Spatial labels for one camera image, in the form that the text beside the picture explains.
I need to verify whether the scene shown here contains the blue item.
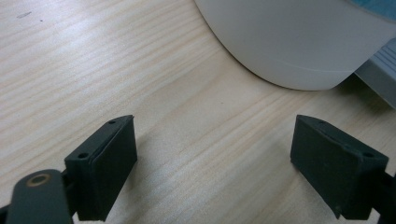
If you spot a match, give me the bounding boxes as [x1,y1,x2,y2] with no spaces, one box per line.
[348,0,396,22]

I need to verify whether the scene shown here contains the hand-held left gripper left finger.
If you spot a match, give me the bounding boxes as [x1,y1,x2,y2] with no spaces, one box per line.
[64,114,138,222]

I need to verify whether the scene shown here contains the white round container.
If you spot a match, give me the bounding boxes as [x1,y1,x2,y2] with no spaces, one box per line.
[193,0,396,91]

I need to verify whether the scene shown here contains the grey ridged device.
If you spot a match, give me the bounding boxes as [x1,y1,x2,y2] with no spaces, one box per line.
[354,37,396,110]

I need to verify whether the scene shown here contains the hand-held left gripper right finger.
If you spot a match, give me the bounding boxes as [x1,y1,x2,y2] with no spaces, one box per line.
[290,114,389,221]

